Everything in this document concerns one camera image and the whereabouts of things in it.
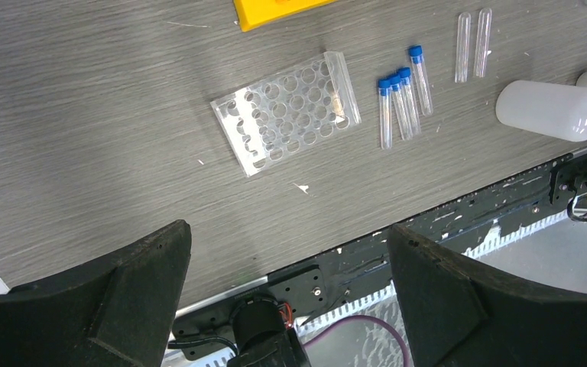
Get yellow test tube rack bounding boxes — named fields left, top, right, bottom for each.
left=233, top=0, right=334, bottom=32

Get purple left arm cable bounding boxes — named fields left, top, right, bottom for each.
left=300, top=313, right=413, bottom=367

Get red capped wash bottle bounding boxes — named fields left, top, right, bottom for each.
left=495, top=80, right=587, bottom=142

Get clear acrylic tube rack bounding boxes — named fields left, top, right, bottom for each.
left=210, top=51, right=362, bottom=177

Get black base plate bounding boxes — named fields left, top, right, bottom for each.
left=172, top=152, right=587, bottom=366

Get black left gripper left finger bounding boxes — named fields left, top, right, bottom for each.
left=0, top=219, right=192, bottom=366

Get blue capped tube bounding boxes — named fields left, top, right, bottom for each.
left=378, top=78, right=392, bottom=150
left=397, top=67, right=421, bottom=136
left=388, top=74, right=413, bottom=141
left=408, top=45, right=433, bottom=116

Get clear test tube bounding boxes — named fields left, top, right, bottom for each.
left=454, top=12, right=472, bottom=83
left=474, top=8, right=493, bottom=78

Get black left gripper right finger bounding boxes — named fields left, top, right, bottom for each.
left=387, top=224, right=587, bottom=366

